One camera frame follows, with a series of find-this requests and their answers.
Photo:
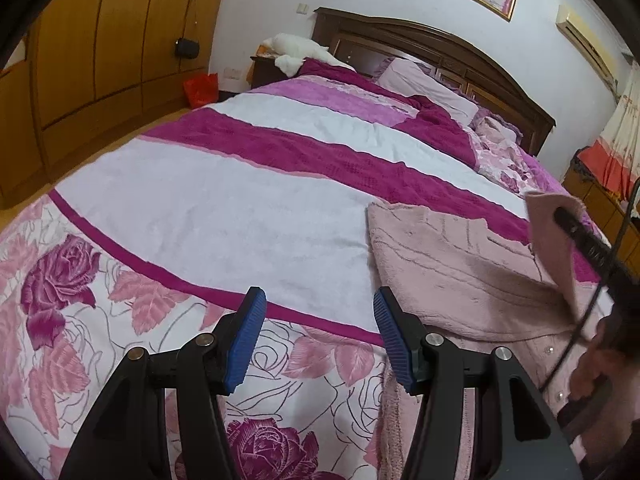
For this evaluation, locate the pink knitted cardigan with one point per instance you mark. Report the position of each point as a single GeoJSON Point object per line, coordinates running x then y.
{"type": "Point", "coordinates": [480, 288]}

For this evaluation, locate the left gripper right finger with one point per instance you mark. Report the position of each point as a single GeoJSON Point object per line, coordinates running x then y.
{"type": "Point", "coordinates": [516, 434]}

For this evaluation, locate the cream and red curtain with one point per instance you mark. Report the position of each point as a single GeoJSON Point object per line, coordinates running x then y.
{"type": "Point", "coordinates": [613, 159]}

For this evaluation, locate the wooden wardrobe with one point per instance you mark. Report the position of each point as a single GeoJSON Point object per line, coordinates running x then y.
{"type": "Point", "coordinates": [85, 72]}

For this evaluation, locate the white air conditioner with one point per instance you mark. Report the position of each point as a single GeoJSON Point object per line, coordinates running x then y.
{"type": "Point", "coordinates": [575, 30]}

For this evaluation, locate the floral pink pillow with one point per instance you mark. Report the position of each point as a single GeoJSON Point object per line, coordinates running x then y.
{"type": "Point", "coordinates": [499, 158]}

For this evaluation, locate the small black bag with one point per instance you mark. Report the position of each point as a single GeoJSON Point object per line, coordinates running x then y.
{"type": "Point", "coordinates": [187, 48]}

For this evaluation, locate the red bag on floor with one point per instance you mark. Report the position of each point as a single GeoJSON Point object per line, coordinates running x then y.
{"type": "Point", "coordinates": [201, 90]}

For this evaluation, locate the white plush toy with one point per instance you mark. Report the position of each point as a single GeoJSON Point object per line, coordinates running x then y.
{"type": "Point", "coordinates": [291, 51]}

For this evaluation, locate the dark wooden nightstand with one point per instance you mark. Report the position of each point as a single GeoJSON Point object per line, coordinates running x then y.
{"type": "Point", "coordinates": [265, 72]}

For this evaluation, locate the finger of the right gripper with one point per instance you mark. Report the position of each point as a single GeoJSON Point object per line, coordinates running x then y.
{"type": "Point", "coordinates": [622, 287]}

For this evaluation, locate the floral pink bedspread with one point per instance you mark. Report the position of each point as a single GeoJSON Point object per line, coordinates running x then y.
{"type": "Point", "coordinates": [152, 244]}

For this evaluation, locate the dark wooden headboard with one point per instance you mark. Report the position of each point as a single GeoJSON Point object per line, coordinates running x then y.
{"type": "Point", "coordinates": [364, 41]}

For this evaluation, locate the lilac pillow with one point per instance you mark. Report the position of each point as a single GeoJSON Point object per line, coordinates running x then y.
{"type": "Point", "coordinates": [407, 78]}

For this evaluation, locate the wooden drawer cabinet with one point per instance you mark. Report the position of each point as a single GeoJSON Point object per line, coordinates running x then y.
{"type": "Point", "coordinates": [605, 211]}

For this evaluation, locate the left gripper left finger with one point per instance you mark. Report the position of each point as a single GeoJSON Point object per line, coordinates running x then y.
{"type": "Point", "coordinates": [124, 436]}

